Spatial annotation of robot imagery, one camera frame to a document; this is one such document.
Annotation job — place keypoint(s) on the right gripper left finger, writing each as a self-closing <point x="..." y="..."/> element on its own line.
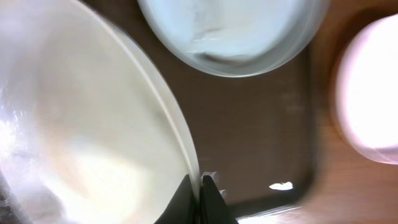
<point x="181" y="208"/>

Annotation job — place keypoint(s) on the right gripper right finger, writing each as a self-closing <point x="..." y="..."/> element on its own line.
<point x="213" y="209"/>

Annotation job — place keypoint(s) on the white plate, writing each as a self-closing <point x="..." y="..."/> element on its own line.
<point x="366" y="91"/>
<point x="234" y="38"/>
<point x="90" y="131"/>

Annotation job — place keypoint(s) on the brown large tray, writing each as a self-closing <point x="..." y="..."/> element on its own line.
<point x="256" y="133"/>

